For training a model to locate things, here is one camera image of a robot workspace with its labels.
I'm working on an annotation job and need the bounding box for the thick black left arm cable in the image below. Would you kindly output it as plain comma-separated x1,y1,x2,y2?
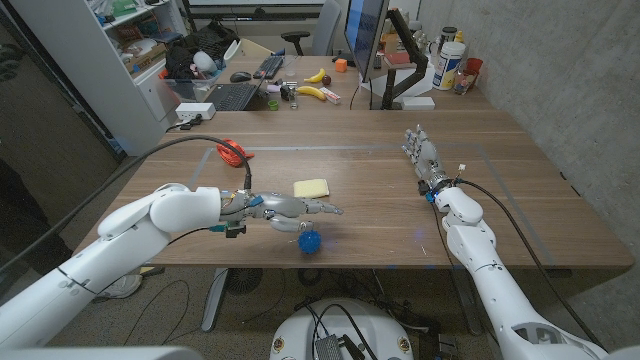
0,133,253,275

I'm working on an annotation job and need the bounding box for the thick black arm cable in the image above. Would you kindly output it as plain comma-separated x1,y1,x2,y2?
0,133,253,275
455,178,607,352

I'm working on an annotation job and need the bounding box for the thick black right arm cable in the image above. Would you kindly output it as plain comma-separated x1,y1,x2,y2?
455,178,607,352

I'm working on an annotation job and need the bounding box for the white wipes canister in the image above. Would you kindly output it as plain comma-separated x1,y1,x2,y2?
432,41,467,92

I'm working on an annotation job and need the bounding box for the black bag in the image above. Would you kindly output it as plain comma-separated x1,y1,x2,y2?
164,20,241,81

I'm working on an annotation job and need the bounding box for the white flat box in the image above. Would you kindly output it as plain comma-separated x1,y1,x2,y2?
401,96,436,111

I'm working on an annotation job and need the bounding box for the round black floor fan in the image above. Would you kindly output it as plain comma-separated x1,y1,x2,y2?
225,268,264,296

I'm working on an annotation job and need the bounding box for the clear glass cup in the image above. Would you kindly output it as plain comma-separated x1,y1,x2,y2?
453,68,479,96

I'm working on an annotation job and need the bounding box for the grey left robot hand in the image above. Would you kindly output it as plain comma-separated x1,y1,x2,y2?
219,189,345,234

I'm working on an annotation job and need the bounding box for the clear plastic bin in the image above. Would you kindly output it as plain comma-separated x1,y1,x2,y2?
162,74,221,104

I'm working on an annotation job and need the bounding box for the black computer monitor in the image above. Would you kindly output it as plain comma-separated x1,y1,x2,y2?
343,0,390,84

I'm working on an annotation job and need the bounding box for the dark lidded jar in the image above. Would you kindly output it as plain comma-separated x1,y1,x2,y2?
439,26,459,51

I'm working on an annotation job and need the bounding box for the white shoe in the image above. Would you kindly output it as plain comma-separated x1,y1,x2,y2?
97,273,144,300

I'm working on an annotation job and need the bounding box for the white power strip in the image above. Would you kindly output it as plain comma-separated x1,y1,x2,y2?
175,102,217,122

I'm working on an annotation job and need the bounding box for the grey table leg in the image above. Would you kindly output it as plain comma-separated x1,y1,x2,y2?
449,269,485,336
200,267,230,333

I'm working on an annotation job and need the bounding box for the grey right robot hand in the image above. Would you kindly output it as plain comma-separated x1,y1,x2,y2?
401,125,452,190

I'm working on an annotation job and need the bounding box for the long yellow banana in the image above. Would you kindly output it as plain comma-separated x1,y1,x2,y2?
296,85,327,102

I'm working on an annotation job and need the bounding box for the orange coiled cord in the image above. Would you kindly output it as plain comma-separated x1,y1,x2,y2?
216,138,255,169

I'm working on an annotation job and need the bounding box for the person in dark clothes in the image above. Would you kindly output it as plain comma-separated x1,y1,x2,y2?
0,44,74,276

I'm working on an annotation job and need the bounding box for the white shelf cabinet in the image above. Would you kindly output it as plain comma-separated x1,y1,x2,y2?
9,0,189,157

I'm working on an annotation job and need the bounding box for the grey office chair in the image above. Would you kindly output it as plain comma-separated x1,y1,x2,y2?
280,0,343,57

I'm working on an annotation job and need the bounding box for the black keyboard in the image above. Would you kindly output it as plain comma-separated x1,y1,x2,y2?
252,53,285,80
204,82,261,112

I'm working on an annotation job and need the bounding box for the yellow sponge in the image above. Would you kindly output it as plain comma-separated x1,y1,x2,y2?
292,178,331,201

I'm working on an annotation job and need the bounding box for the red white toothpaste box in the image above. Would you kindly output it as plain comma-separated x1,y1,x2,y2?
318,86,342,106

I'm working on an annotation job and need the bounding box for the cardboard box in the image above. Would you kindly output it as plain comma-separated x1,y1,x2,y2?
123,43,168,75

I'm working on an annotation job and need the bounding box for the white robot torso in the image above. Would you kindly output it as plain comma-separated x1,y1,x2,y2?
0,345,204,360

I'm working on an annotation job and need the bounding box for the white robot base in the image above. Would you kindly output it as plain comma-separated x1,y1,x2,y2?
269,298,415,360

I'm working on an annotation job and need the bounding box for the blue spiky stress ball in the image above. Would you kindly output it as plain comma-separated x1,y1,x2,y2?
297,229,323,256

